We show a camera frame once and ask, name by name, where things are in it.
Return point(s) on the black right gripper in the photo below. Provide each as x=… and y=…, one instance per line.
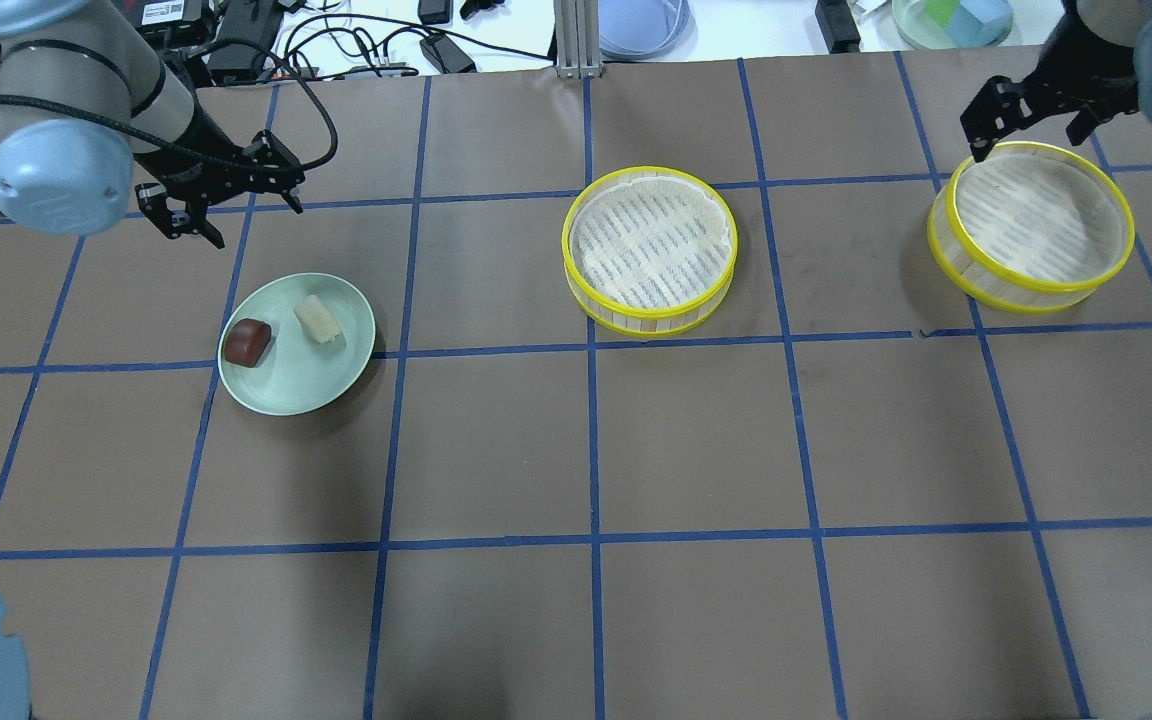
x=1089, y=85

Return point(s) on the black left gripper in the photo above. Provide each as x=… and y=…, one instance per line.
x=198, y=141

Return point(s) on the yellow bamboo steamer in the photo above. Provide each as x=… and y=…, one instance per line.
x=1034, y=229
x=649, y=252

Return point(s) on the white bun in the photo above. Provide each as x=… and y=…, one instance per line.
x=317, y=320

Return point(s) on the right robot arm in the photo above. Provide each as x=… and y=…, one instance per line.
x=1095, y=66

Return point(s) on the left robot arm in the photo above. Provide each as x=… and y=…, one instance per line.
x=93, y=120

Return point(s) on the brown bun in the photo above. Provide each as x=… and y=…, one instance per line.
x=246, y=342

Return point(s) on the clear bowl with blocks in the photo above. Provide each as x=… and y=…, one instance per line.
x=940, y=25

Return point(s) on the light green plate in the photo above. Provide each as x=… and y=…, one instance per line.
x=296, y=376

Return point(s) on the black electronics box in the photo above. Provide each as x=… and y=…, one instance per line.
x=172, y=24

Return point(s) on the black device on desk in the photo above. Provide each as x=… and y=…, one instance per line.
x=838, y=26

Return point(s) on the black power adapter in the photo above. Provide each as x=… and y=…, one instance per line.
x=445, y=56

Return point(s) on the blue bowl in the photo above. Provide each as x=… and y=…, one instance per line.
x=641, y=30

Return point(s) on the aluminium frame post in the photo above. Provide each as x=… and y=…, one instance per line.
x=578, y=50

